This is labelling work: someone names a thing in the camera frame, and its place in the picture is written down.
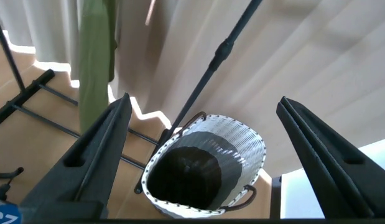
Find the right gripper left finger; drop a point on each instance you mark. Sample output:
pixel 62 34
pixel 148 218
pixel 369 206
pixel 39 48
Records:
pixel 86 161

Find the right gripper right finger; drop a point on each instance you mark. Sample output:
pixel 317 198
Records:
pixel 335 168

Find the green sleeveless shirt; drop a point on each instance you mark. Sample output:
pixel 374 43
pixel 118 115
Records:
pixel 92 62

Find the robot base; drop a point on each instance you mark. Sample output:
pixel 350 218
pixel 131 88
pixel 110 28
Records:
pixel 5 214

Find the white laundry basket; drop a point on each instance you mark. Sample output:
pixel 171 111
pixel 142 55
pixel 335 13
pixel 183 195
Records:
pixel 235 133

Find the black clothes rack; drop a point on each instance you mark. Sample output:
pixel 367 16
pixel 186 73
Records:
pixel 223 51

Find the beige curtain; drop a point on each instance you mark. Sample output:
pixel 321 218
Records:
pixel 304 46

